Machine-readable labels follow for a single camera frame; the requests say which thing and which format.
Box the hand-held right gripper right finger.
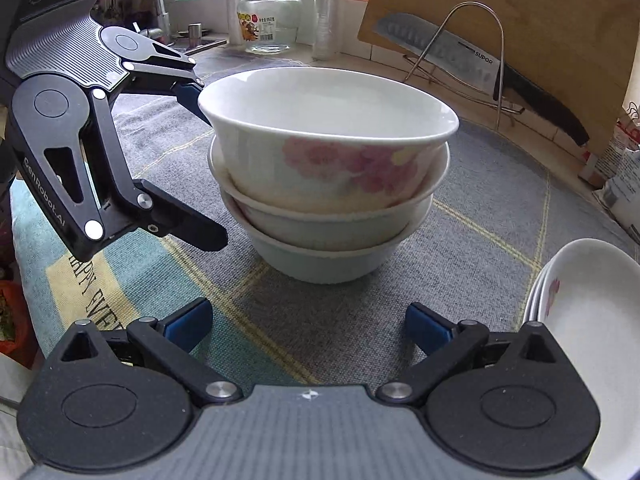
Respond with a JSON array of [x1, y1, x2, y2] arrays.
[[375, 302, 561, 407]]

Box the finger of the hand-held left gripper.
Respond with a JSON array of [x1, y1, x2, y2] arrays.
[[15, 91, 229, 262], [120, 40, 213, 128]]

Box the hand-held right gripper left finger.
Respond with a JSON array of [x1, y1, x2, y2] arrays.
[[60, 297, 243, 407]]

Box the white bowl with pink flowers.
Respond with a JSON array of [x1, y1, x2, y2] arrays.
[[197, 66, 460, 213], [207, 137, 451, 252], [220, 192, 435, 285]]

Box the stainless steel sink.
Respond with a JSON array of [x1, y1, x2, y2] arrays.
[[170, 35, 228, 58]]

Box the grey checked cloth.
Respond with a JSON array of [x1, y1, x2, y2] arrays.
[[10, 50, 621, 401]]

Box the metal faucet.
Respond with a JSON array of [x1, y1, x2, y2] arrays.
[[135, 0, 176, 48]]

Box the sleeve of clear plastic cups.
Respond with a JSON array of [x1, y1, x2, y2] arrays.
[[225, 0, 249, 47], [314, 0, 347, 61]]

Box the labelled glass jar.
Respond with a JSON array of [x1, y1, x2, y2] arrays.
[[236, 0, 304, 56]]

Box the orange plastic bag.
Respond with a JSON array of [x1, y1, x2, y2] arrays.
[[0, 280, 38, 366]]

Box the blue and white bag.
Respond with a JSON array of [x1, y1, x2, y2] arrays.
[[600, 145, 640, 243]]

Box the red and white snack bag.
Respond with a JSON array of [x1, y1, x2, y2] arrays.
[[579, 102, 640, 186]]

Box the bamboo cutting board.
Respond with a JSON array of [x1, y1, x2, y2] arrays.
[[356, 0, 635, 161]]

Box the black-handled kitchen knife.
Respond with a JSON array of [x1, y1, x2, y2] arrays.
[[375, 12, 592, 147]]

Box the metal wire rack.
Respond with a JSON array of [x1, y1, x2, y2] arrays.
[[404, 2, 526, 133]]

